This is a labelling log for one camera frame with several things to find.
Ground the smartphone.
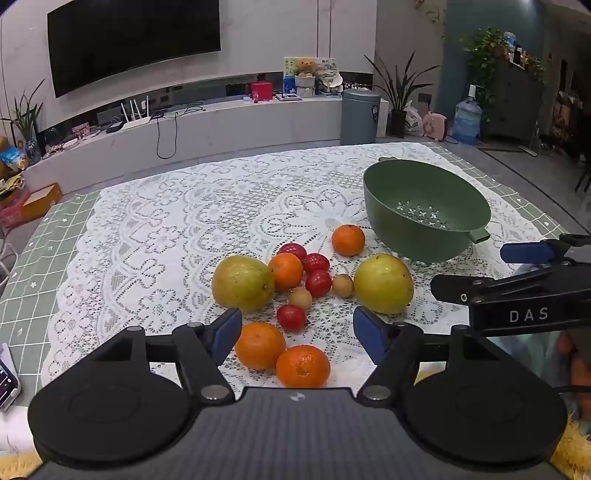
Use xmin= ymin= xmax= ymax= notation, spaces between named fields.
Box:
xmin=0 ymin=357 xmax=21 ymax=411

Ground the green plant in glass vase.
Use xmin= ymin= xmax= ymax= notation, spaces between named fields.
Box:
xmin=0 ymin=78 xmax=47 ymax=164

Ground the blue water jug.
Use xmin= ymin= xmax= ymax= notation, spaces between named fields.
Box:
xmin=455 ymin=84 xmax=483 ymax=146

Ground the yellow green packet pile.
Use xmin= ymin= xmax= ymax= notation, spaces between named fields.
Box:
xmin=0 ymin=174 xmax=25 ymax=197

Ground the orange cardboard box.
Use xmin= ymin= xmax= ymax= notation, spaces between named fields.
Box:
xmin=21 ymin=182 xmax=63 ymax=220

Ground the grey pedal trash can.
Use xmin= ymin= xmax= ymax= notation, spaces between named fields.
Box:
xmin=341 ymin=89 xmax=382 ymax=146

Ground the orange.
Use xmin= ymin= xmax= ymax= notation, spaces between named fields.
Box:
xmin=276 ymin=344 xmax=332 ymax=389
xmin=235 ymin=322 xmax=287 ymax=371
xmin=268 ymin=252 xmax=304 ymax=292
xmin=331 ymin=224 xmax=366 ymax=257

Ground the black hanging cable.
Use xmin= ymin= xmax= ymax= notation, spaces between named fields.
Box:
xmin=154 ymin=107 xmax=206 ymax=160

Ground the yellow-green lemon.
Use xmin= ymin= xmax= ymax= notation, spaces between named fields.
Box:
xmin=353 ymin=253 xmax=415 ymax=315

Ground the white television console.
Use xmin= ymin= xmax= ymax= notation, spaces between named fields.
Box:
xmin=23 ymin=95 xmax=345 ymax=195

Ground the long leaf potted plant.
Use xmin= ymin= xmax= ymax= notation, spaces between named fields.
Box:
xmin=364 ymin=52 xmax=441 ymax=138

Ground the green white picture card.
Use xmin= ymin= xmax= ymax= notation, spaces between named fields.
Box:
xmin=283 ymin=56 xmax=338 ymax=79

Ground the green colander bowl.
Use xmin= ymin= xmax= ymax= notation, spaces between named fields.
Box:
xmin=362 ymin=157 xmax=491 ymax=264

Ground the brown teddy bear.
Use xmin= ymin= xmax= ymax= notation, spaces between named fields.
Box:
xmin=293 ymin=56 xmax=324 ymax=79

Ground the blue snack bag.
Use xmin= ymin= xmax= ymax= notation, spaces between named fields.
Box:
xmin=0 ymin=147 xmax=29 ymax=174

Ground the white lace tablecloth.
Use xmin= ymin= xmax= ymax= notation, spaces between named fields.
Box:
xmin=39 ymin=142 xmax=571 ymax=391

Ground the white router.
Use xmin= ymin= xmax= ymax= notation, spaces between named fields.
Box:
xmin=120 ymin=95 xmax=152 ymax=131

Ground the white plastic bag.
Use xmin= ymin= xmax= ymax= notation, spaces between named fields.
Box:
xmin=405 ymin=102 xmax=424 ymax=137

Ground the leafy climbing plant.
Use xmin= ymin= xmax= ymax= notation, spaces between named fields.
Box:
xmin=462 ymin=28 xmax=513 ymax=88

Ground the person's right hand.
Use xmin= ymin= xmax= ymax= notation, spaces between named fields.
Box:
xmin=556 ymin=329 xmax=591 ymax=407

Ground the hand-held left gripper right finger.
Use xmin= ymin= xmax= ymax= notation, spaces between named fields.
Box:
xmin=352 ymin=305 xmax=504 ymax=402

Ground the yellow fluffy cloth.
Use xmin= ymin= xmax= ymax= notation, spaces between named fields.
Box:
xmin=551 ymin=411 xmax=591 ymax=469

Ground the dark green cabinet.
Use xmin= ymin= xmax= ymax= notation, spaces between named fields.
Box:
xmin=485 ymin=60 xmax=546 ymax=144

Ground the black wall television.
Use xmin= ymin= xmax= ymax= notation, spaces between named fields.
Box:
xmin=47 ymin=0 xmax=222 ymax=99

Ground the pink pig heater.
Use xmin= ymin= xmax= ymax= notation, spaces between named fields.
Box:
xmin=422 ymin=112 xmax=448 ymax=139

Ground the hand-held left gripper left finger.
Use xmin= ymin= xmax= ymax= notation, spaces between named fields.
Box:
xmin=88 ymin=307 xmax=244 ymax=404

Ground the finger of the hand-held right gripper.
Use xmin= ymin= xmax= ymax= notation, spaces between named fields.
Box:
xmin=430 ymin=264 xmax=591 ymax=305
xmin=500 ymin=233 xmax=591 ymax=265

